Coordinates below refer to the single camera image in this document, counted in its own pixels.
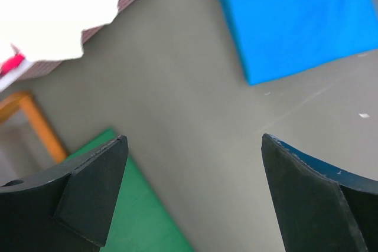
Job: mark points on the white plastic laundry basket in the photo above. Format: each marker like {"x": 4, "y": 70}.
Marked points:
{"x": 38, "y": 69}

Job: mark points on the blue t-shirt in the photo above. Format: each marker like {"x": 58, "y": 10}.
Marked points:
{"x": 279, "y": 38}

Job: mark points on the magenta t-shirt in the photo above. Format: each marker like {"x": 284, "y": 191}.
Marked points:
{"x": 11, "y": 63}

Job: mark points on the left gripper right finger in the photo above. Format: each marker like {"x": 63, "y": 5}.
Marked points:
{"x": 319, "y": 207}

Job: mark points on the wooden book rack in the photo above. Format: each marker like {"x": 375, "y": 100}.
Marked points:
{"x": 24, "y": 100}

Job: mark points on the white t-shirt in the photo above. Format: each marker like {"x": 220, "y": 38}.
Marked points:
{"x": 51, "y": 30}

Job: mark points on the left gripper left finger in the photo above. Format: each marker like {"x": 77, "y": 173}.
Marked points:
{"x": 67, "y": 207}

